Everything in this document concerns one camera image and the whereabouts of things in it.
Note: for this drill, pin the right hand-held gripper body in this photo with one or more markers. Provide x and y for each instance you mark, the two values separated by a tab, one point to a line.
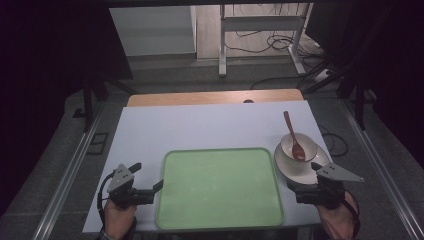
328	191

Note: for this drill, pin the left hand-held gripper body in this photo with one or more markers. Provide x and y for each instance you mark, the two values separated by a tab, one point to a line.
123	181

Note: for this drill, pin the black floor socket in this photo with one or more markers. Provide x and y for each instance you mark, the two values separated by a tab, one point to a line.
97	143

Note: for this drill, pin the green tray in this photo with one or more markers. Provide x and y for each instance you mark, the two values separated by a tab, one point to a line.
220	190

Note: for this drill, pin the red-brown spoon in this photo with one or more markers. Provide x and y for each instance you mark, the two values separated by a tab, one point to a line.
297	151

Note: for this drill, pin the person's left hand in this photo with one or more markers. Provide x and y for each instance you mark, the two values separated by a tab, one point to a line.
118	220

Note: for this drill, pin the black stand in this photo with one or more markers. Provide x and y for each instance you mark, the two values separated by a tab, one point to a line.
88	100

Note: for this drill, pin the white desk frame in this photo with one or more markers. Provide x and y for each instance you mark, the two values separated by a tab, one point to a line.
261	23

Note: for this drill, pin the white bowl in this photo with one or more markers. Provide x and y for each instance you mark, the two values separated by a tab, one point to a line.
288	146

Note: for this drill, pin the white plate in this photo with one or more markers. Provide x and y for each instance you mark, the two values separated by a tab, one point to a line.
295	171

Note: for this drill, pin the person's right hand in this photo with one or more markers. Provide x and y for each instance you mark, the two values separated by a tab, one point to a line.
338	221

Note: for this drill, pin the grey cabinet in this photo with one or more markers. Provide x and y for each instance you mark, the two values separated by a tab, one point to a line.
153	31

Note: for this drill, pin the metal floor rail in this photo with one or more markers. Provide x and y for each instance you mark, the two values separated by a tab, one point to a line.
66	180
383	173

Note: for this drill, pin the white table board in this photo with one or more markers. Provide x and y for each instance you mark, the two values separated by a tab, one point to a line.
200	126

